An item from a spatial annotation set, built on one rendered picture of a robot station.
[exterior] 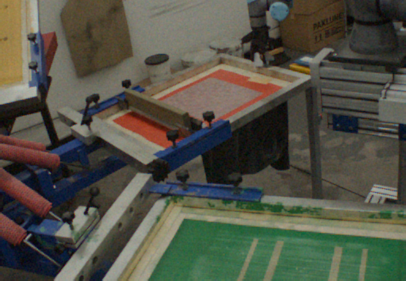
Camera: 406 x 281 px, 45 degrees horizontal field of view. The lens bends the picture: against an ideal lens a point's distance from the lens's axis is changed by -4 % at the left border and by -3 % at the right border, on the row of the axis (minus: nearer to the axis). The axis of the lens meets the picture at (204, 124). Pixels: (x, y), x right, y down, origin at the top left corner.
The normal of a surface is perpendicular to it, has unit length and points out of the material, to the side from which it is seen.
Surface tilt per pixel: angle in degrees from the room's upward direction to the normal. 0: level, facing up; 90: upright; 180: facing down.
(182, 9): 90
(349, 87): 90
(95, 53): 90
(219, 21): 90
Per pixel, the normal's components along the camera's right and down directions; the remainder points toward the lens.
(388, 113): -0.54, 0.47
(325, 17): 0.60, 0.27
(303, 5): -0.71, 0.43
